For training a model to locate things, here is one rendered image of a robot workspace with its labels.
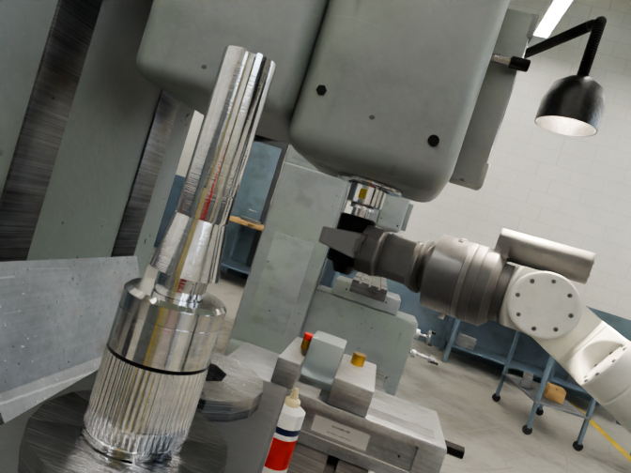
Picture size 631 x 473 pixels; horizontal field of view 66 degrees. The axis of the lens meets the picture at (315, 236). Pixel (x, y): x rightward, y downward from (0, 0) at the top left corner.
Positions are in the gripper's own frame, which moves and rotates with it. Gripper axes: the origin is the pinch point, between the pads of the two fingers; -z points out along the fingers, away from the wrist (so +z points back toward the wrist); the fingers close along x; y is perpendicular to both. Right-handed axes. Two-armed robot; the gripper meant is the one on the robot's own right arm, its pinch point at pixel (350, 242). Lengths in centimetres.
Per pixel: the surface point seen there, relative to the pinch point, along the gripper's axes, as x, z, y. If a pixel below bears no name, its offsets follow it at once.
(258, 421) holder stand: 30.4, 9.5, 11.7
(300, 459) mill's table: -4.1, 1.1, 30.2
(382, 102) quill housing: 9.8, 2.4, -15.4
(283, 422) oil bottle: 4.0, 0.3, 23.1
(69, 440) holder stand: 42.7, 7.2, 10.4
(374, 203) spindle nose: 1.4, 1.9, -5.6
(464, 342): -583, -40, 90
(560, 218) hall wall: -677, 18, -102
